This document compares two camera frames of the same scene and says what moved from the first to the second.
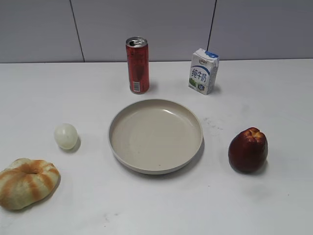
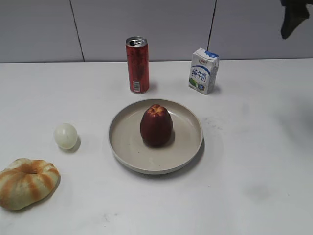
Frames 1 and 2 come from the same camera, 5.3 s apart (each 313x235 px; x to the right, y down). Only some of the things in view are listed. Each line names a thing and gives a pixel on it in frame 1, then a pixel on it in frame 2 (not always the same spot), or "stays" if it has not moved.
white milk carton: x=203 y=71 stays
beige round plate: x=155 y=136 stays
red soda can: x=137 y=54 stays
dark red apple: x=248 y=150 → x=156 y=125
